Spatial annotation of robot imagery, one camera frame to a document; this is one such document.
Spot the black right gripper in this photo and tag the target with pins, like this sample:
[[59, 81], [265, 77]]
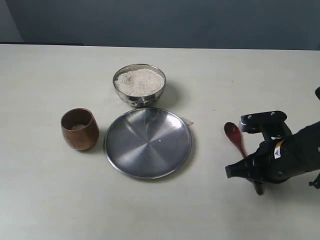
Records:
[[273, 162]]

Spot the dark red wooden spoon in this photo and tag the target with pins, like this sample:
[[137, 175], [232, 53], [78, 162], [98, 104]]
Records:
[[235, 136]]

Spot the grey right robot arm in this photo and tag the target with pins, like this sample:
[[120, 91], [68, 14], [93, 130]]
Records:
[[308, 149]]

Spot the steel bowl of rice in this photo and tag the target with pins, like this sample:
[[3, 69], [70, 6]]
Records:
[[139, 85]]

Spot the brown wooden cup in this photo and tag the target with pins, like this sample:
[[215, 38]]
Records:
[[79, 129]]

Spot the clear tape scrap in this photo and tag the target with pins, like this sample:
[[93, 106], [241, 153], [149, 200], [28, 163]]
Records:
[[187, 121]]

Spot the round steel plate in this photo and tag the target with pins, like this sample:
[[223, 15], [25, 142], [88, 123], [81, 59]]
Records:
[[147, 143]]

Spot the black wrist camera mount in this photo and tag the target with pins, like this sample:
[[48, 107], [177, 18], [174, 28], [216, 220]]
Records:
[[270, 124]]

